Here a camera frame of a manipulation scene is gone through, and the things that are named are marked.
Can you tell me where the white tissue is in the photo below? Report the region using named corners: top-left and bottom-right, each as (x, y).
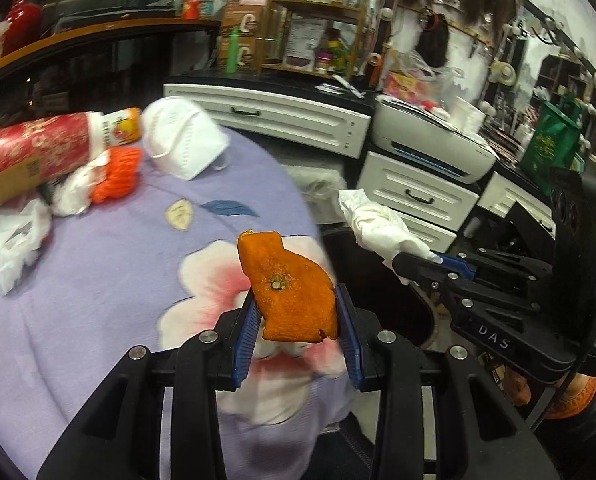
top-left (338, 190), bottom-right (442, 270)
top-left (51, 151), bottom-right (109, 217)

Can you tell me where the orange peel piece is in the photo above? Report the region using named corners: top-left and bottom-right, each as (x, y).
top-left (237, 231), bottom-right (338, 344)

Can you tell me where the white face mask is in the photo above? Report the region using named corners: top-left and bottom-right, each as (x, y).
top-left (140, 96), bottom-right (229, 181)

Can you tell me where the red paper cup white lid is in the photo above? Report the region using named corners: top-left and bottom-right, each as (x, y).
top-left (0, 112), bottom-right (105, 206)

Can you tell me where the white printer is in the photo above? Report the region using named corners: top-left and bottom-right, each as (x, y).
top-left (371, 94), bottom-right (497, 184)

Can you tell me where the green shopping bag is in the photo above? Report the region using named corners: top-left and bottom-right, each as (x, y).
top-left (519, 98), bottom-right (583, 196)

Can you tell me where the crumpled white plastic wrapper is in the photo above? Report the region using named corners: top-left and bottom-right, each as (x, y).
top-left (0, 197), bottom-right (52, 296)

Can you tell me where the orange knitted scrubber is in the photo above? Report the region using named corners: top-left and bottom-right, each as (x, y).
top-left (90, 146), bottom-right (143, 204)

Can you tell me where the wooden shelf rack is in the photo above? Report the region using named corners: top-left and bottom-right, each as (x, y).
top-left (257, 0), bottom-right (367, 80)

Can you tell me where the green bottle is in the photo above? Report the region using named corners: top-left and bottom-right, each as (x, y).
top-left (225, 27), bottom-right (239, 75)

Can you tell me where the yogurt drink bottle orange label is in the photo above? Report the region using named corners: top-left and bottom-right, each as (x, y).
top-left (102, 107), bottom-right (142, 148)

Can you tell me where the red tin can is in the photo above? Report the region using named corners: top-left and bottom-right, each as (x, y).
top-left (181, 0), bottom-right (202, 21)

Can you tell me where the curved wooden counter shelf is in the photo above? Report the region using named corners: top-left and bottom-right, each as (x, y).
top-left (0, 18), bottom-right (221, 81)

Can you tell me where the red vase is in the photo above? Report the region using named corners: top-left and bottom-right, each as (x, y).
top-left (0, 0), bottom-right (43, 58)

